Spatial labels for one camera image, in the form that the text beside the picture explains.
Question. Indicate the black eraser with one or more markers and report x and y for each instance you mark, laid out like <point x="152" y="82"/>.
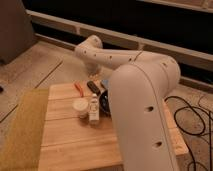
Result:
<point x="92" y="86"/>

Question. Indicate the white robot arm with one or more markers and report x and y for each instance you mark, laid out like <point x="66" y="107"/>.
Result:
<point x="136" y="89"/>

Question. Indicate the light blue object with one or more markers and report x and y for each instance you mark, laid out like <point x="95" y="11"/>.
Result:
<point x="105" y="83"/>

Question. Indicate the black round bowl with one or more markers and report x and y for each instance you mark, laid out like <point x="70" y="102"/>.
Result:
<point x="104" y="103"/>

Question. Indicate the small white bottle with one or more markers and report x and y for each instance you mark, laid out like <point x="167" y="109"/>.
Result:
<point x="94" y="117"/>

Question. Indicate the white round cup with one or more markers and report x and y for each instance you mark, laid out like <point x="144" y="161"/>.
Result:
<point x="80" y="105"/>

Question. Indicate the brown cabinet corner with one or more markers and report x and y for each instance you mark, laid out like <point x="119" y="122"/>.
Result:
<point x="16" y="32"/>

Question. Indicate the yellow-green mat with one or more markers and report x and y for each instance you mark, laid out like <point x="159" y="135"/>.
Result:
<point x="21" y="148"/>

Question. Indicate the white wall rail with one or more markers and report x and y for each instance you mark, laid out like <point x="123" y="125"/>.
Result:
<point x="200" y="65"/>

